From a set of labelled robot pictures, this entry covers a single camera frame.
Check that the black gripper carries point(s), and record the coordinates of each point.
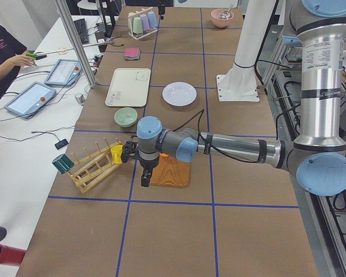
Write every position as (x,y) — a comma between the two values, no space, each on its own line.
(146,165)

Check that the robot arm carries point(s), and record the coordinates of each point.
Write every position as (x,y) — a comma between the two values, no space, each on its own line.
(317,156)

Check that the brown wooden tray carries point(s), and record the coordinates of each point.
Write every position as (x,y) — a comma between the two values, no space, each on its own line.
(171,172)

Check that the cream bear tray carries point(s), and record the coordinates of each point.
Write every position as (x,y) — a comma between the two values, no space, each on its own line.
(128,87)

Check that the yellow mug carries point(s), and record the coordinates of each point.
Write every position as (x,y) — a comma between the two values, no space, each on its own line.
(116,152)

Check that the light green bowl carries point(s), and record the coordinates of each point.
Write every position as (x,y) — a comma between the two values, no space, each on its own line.
(126,117)

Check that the wooden peg drying rack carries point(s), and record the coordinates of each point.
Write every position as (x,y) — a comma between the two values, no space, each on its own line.
(94,167)

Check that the dark green mug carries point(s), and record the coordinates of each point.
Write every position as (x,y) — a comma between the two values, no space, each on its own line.
(63,163)

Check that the white round plate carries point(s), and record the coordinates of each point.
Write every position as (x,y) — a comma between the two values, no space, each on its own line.
(179,94)

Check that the small black device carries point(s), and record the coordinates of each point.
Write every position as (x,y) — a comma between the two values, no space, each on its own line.
(60,144)

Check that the small metal cylinder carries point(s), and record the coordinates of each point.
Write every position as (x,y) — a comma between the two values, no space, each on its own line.
(80,99)

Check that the pink and grey cloth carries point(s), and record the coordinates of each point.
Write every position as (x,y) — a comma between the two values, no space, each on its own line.
(132,53)

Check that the far blue teach pendant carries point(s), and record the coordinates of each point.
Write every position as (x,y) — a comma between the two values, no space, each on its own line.
(64,73)

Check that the blue teach pendant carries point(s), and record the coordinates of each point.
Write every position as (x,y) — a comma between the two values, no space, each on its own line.
(64,73)
(30,100)

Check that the near blue teach pendant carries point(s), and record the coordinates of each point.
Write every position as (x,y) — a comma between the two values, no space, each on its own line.
(30,100)

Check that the green plastic cup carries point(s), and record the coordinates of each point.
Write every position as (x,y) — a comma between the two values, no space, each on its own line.
(137,26)

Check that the purple plastic cup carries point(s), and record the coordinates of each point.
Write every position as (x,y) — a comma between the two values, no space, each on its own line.
(145,22)

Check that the blue plastic cup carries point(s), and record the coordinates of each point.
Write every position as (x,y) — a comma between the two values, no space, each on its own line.
(152,19)

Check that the black keyboard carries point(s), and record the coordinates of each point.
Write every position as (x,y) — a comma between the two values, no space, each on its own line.
(82,31)

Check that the red tube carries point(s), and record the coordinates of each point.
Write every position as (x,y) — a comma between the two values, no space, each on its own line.
(11,256)

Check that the pink bowl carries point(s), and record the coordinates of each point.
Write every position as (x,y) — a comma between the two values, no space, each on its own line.
(221,22)

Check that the metal scoop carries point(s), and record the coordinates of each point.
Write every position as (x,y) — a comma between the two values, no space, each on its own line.
(226,14)

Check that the person in black shirt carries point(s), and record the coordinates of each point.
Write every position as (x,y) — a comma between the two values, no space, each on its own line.
(13,56)

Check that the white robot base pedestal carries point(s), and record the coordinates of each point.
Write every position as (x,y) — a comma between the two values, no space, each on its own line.
(239,84)

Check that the white wire cup rack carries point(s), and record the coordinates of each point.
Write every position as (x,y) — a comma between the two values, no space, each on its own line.
(132,15)

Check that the green handled grabber tool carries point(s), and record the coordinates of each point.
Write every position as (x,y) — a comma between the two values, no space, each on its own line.
(41,55)

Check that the aluminium frame post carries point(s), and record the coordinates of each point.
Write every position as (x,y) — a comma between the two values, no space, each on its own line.
(70,29)

